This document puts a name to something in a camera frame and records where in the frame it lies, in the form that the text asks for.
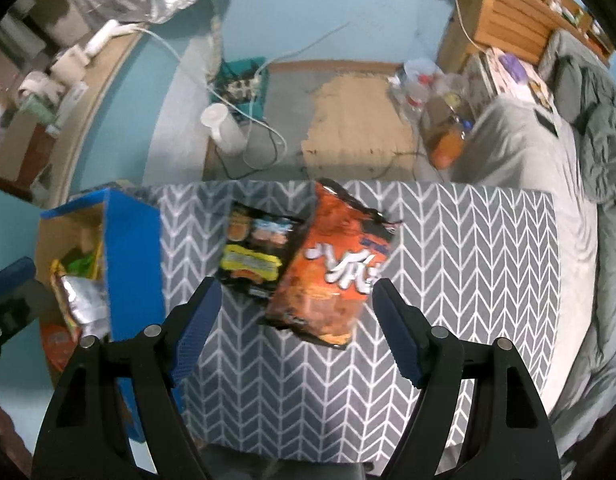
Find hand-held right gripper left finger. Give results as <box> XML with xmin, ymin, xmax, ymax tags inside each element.
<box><xmin>32</xmin><ymin>276</ymin><xmax>223</xmax><ymax>480</ymax></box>

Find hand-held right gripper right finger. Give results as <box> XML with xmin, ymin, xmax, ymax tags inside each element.
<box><xmin>370</xmin><ymin>277</ymin><xmax>561</xmax><ymax>480</ymax></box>

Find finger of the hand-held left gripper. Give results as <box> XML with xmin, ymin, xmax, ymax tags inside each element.
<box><xmin>0</xmin><ymin>256</ymin><xmax>61</xmax><ymax>366</ymax></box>

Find silver foil snack packet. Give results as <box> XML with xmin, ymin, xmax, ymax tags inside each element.
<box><xmin>52</xmin><ymin>260</ymin><xmax>111</xmax><ymax>338</ymax></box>

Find orange snack bag white lettering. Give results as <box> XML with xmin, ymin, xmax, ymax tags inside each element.
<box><xmin>260</xmin><ymin>178</ymin><xmax>403</xmax><ymax>351</ymax></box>

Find black snack packet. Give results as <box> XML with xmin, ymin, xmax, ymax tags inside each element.
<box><xmin>215</xmin><ymin>200</ymin><xmax>309</xmax><ymax>300</ymax></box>

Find blue cardboard box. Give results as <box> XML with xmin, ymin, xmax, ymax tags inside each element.
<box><xmin>38</xmin><ymin>187</ymin><xmax>185</xmax><ymax>443</ymax></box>

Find grey chevron cloth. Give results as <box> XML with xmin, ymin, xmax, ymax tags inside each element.
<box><xmin>128</xmin><ymin>178</ymin><xmax>559</xmax><ymax>463</ymax></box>

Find brown cardboard box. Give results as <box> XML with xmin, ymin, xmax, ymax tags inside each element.
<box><xmin>0</xmin><ymin>107</ymin><xmax>56</xmax><ymax>183</ymax></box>

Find grey bed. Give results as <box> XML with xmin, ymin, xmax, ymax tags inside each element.
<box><xmin>450</xmin><ymin>30</ymin><xmax>616</xmax><ymax>463</ymax></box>

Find orange drink bottle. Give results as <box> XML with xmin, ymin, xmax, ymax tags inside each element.
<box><xmin>430</xmin><ymin>119</ymin><xmax>475</xmax><ymax>169</ymax></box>

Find tan floor mat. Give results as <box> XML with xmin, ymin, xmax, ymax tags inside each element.
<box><xmin>300</xmin><ymin>72</ymin><xmax>425</xmax><ymax>172</ymax></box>

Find grey rug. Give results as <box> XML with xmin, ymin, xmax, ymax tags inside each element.
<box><xmin>142</xmin><ymin>35</ymin><xmax>441</xmax><ymax>184</ymax></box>

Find clear plastic bottle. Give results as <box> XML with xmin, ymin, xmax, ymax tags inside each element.
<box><xmin>395</xmin><ymin>59</ymin><xmax>439</xmax><ymax>122</ymax></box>

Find beige power strip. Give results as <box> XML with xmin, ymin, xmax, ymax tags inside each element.
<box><xmin>225</xmin><ymin>76</ymin><xmax>263</xmax><ymax>102</ymax></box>

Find teal basket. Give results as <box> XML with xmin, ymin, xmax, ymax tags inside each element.
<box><xmin>208</xmin><ymin>57</ymin><xmax>271</xmax><ymax>122</ymax></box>

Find white power strip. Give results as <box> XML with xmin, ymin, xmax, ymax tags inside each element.
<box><xmin>82</xmin><ymin>19</ymin><xmax>148</xmax><ymax>58</ymax></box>

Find grey duvet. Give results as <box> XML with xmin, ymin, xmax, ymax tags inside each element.
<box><xmin>538</xmin><ymin>30</ymin><xmax>616</xmax><ymax>206</ymax></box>

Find wooden slatted shelf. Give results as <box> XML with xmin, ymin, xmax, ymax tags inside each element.
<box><xmin>438</xmin><ymin>0</ymin><xmax>614</xmax><ymax>67</ymax></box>

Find white cable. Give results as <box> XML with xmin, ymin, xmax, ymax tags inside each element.
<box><xmin>138</xmin><ymin>22</ymin><xmax>353</xmax><ymax>170</ymax></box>

